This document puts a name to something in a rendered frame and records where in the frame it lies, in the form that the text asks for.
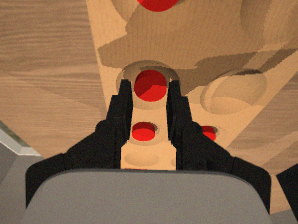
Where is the tan wooden tray with round pockets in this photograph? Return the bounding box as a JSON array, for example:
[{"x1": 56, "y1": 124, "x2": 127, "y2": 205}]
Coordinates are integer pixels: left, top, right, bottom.
[{"x1": 86, "y1": 0, "x2": 298, "y2": 170}]

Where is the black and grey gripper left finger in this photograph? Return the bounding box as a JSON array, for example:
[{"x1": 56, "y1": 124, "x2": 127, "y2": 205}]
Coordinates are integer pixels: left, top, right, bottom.
[{"x1": 25, "y1": 79, "x2": 133, "y2": 209}]

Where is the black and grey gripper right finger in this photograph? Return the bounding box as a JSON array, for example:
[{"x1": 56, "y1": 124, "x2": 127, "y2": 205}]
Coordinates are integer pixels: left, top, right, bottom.
[{"x1": 166, "y1": 80, "x2": 272, "y2": 214}]

